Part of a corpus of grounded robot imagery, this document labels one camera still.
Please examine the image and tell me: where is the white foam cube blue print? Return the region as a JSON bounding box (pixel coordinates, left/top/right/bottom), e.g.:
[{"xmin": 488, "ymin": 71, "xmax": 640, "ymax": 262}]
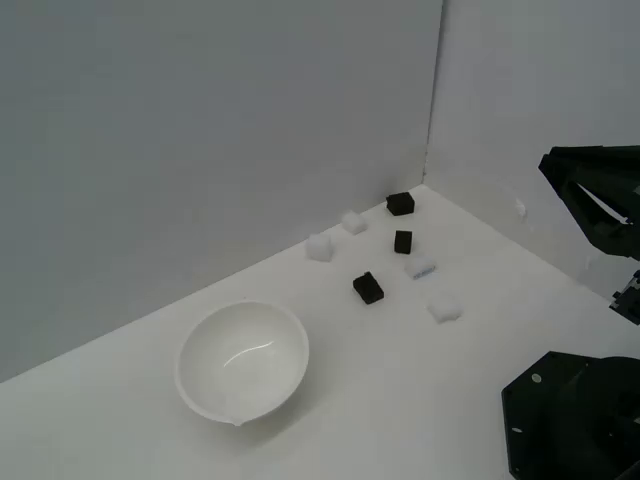
[{"xmin": 403, "ymin": 255, "xmax": 439, "ymax": 284}]

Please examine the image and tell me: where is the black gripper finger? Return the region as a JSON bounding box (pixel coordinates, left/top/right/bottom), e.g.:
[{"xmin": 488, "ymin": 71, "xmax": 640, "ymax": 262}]
[
  {"xmin": 539, "ymin": 144, "xmax": 640, "ymax": 194},
  {"xmin": 538, "ymin": 165, "xmax": 640, "ymax": 261}
]

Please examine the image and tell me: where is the plain white foam cube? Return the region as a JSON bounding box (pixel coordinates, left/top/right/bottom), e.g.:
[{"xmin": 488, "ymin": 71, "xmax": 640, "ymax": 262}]
[
  {"xmin": 426, "ymin": 293, "xmax": 464, "ymax": 325},
  {"xmin": 305, "ymin": 232, "xmax": 334, "ymax": 264},
  {"xmin": 340, "ymin": 210, "xmax": 369, "ymax": 235}
]

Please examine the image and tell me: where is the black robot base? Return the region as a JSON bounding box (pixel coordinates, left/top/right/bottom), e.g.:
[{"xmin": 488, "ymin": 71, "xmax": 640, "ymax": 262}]
[{"xmin": 501, "ymin": 349, "xmax": 640, "ymax": 480}]

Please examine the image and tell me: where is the white ceramic bowl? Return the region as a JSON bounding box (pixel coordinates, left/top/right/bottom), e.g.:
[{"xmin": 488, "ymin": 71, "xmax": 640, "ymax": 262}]
[{"xmin": 173, "ymin": 298, "xmax": 311, "ymax": 427}]

